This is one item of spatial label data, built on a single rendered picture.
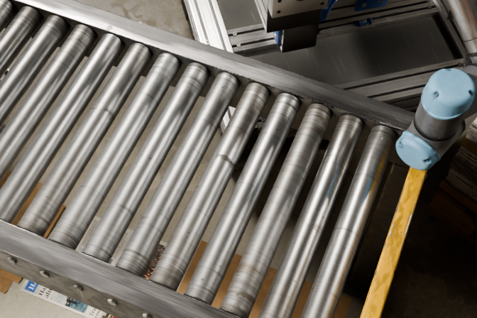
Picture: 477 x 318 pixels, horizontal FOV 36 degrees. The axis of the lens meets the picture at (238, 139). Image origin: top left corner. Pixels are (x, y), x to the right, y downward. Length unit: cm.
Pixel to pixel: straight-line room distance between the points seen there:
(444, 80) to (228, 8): 127
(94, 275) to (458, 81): 67
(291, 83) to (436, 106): 35
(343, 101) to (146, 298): 53
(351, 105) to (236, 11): 99
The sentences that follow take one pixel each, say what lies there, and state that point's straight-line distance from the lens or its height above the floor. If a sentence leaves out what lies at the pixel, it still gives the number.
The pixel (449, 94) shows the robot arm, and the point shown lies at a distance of 118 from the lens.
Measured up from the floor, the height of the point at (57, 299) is 1.
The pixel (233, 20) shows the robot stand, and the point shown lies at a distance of 232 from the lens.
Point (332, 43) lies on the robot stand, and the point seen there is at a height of 21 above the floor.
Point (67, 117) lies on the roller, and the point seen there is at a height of 79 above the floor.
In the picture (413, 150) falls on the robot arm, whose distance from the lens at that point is 126.
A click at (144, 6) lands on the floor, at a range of 266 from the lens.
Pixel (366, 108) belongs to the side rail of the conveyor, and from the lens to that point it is 142.
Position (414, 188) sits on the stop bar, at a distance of 132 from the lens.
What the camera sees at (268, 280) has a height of 0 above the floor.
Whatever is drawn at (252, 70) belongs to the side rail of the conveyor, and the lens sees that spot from 145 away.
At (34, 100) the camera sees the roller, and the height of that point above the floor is 80.
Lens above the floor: 195
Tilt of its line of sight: 58 degrees down
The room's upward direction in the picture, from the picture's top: 1 degrees clockwise
